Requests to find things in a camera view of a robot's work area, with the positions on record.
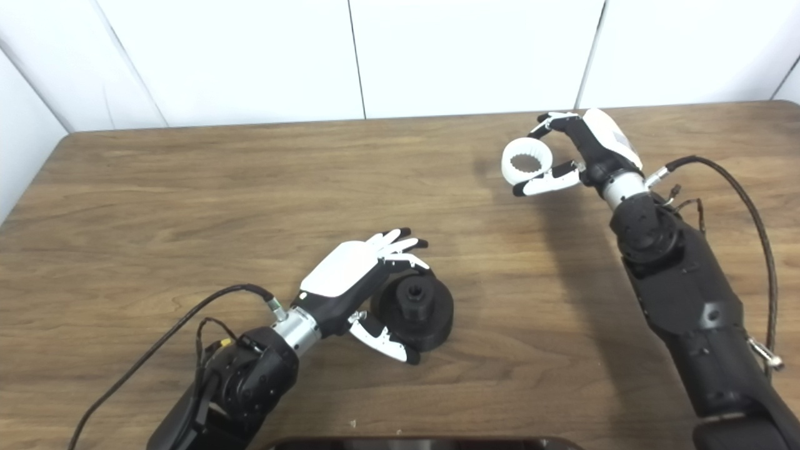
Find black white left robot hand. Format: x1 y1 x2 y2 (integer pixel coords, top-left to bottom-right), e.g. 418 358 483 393
294 228 431 365

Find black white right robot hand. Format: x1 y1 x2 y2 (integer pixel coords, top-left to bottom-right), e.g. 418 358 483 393
512 108 643 198

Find white toothed plastic ring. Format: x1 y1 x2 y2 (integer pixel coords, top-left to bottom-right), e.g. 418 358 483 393
501 137 554 186

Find round black plastic part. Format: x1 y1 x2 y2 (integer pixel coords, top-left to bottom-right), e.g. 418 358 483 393
370 270 455 353

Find glossy black robot chest panel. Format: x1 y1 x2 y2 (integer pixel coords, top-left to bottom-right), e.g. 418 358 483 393
259 436 585 450

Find thin dark wire loop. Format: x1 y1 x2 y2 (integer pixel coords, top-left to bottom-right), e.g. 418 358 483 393
666 184 706 235

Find thin wires with yellow connector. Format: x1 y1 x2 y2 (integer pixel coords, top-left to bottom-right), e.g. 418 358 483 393
196 317 238 369

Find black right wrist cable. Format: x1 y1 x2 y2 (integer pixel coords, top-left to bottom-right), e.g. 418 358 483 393
647 156 783 369

